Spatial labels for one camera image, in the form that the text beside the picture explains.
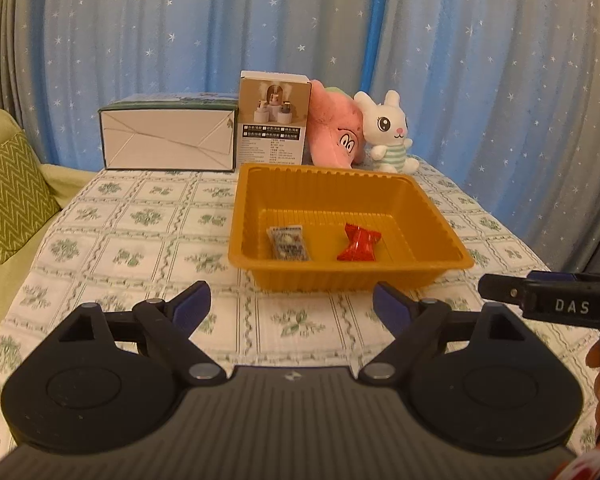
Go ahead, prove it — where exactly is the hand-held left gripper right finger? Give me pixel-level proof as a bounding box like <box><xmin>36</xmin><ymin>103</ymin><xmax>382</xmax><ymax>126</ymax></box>
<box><xmin>357</xmin><ymin>281</ymin><xmax>527</xmax><ymax>387</ymax></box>

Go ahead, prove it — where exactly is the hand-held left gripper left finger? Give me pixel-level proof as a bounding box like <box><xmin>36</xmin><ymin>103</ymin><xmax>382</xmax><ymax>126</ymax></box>
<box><xmin>55</xmin><ymin>280</ymin><xmax>228</xmax><ymax>387</ymax></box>

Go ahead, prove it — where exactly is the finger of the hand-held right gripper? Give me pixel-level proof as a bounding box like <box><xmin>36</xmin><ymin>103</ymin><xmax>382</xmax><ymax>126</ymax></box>
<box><xmin>527</xmin><ymin>269</ymin><xmax>600</xmax><ymax>285</ymax></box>
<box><xmin>478</xmin><ymin>273</ymin><xmax>534</xmax><ymax>312</ymax></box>

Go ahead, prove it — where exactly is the orange plastic tray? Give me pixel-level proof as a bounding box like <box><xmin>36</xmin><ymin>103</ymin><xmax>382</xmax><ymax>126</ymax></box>
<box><xmin>228</xmin><ymin>162</ymin><xmax>476</xmax><ymax>294</ymax></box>

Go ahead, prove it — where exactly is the red wrapped candy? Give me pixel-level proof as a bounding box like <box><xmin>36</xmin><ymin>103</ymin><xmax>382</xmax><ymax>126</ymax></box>
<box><xmin>336</xmin><ymin>223</ymin><xmax>384</xmax><ymax>263</ymax></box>

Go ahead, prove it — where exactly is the floral checked tablecloth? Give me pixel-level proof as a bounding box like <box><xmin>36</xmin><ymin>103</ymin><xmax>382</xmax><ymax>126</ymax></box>
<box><xmin>0</xmin><ymin>157</ymin><xmax>600</xmax><ymax>466</ymax></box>

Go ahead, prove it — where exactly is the small white snack packet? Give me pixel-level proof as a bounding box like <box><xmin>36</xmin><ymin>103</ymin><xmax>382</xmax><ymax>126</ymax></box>
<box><xmin>266</xmin><ymin>224</ymin><xmax>314</xmax><ymax>262</ymax></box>

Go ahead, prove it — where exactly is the red printed cloth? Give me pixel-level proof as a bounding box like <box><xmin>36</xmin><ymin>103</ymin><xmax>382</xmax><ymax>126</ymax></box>
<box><xmin>554</xmin><ymin>447</ymin><xmax>600</xmax><ymax>480</ymax></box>

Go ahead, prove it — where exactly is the large white cardboard box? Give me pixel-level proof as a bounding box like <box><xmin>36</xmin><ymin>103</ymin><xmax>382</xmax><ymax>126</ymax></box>
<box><xmin>97</xmin><ymin>92</ymin><xmax>239</xmax><ymax>172</ymax></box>

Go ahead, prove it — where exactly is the white bunny plush toy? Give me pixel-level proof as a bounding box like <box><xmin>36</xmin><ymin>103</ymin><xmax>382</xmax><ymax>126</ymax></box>
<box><xmin>353</xmin><ymin>90</ymin><xmax>423</xmax><ymax>175</ymax></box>

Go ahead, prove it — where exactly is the pink plush toy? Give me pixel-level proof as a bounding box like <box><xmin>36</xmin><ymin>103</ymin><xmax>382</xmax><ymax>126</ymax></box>
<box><xmin>304</xmin><ymin>79</ymin><xmax>367</xmax><ymax>169</ymax></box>

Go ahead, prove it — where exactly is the green sofa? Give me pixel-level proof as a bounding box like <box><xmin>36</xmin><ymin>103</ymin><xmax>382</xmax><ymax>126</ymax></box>
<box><xmin>0</xmin><ymin>107</ymin><xmax>100</xmax><ymax>461</ymax></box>

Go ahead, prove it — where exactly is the small printed product box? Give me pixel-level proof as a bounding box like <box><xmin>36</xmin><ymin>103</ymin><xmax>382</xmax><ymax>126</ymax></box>
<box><xmin>233</xmin><ymin>70</ymin><xmax>314</xmax><ymax>167</ymax></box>

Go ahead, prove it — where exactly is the green zigzag cushion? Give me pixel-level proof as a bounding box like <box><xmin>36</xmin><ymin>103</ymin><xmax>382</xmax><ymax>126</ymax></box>
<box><xmin>0</xmin><ymin>132</ymin><xmax>64</xmax><ymax>265</ymax></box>

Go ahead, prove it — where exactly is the blue star-print curtain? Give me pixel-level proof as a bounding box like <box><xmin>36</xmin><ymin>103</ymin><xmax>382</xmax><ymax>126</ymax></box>
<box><xmin>0</xmin><ymin>0</ymin><xmax>600</xmax><ymax>273</ymax></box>

